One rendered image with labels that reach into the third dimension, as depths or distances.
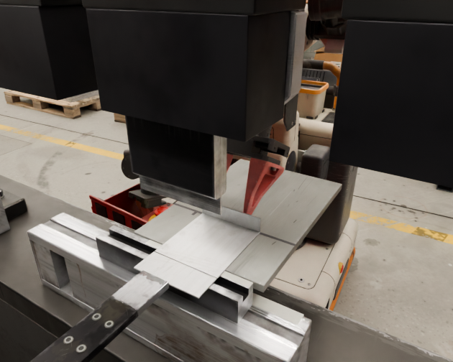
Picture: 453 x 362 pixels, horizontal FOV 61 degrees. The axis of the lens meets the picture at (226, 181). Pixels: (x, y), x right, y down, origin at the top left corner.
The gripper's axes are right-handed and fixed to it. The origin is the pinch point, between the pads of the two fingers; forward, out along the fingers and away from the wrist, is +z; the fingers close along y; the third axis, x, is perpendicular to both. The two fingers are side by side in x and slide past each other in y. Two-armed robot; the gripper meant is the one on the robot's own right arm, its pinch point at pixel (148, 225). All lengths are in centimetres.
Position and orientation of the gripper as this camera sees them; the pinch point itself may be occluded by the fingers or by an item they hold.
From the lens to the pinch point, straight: 102.3
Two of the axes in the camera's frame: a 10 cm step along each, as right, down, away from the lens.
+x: 8.0, 2.6, -5.4
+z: -1.4, 9.6, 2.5
